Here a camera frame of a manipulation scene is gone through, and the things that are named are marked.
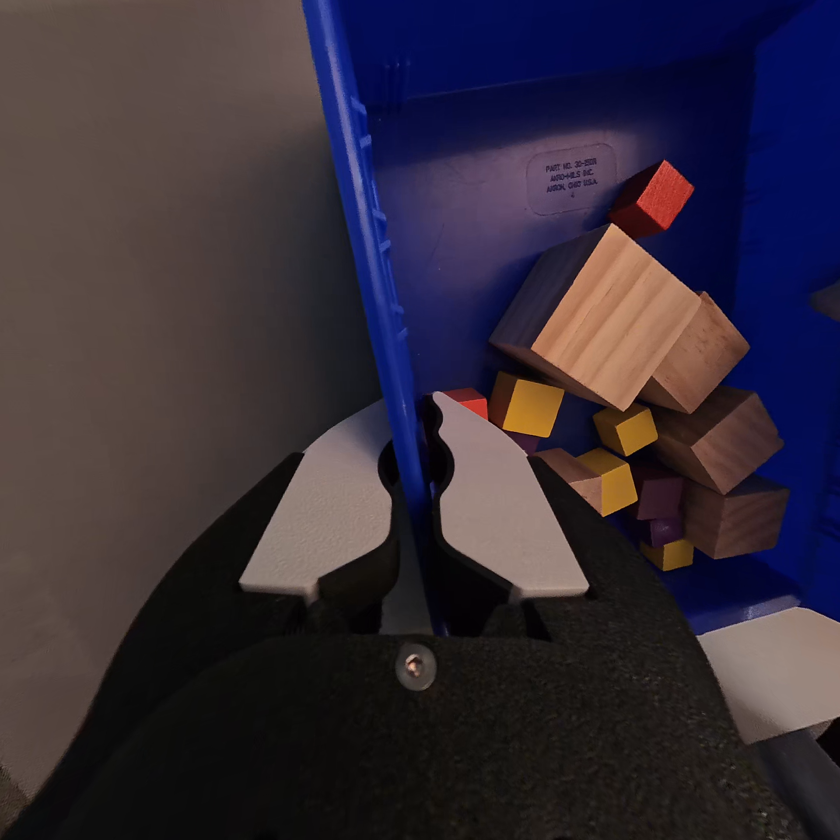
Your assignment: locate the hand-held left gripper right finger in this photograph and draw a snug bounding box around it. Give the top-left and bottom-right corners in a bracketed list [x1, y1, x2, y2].
[424, 391, 591, 637]

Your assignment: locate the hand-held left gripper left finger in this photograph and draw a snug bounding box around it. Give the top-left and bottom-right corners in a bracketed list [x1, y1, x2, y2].
[237, 400, 401, 636]

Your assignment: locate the pile of wooden cubes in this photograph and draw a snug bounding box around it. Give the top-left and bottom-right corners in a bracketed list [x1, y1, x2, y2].
[433, 159, 790, 572]

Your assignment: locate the blue plastic box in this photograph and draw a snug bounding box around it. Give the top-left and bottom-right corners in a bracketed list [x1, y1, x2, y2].
[302, 0, 840, 637]

